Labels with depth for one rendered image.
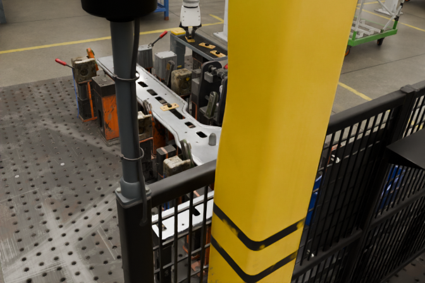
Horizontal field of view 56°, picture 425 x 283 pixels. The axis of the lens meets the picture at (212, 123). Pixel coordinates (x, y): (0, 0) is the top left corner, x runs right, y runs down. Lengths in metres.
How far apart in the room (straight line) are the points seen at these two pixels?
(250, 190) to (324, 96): 0.14
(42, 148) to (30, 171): 0.18
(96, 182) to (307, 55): 1.59
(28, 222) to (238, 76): 1.44
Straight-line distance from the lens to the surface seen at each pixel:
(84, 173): 1.95
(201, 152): 1.53
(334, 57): 0.43
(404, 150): 0.93
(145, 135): 1.72
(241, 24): 0.42
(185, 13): 2.11
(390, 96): 0.86
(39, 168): 2.04
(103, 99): 2.01
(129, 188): 0.49
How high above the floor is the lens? 1.89
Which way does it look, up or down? 31 degrees down
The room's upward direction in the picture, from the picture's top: 3 degrees clockwise
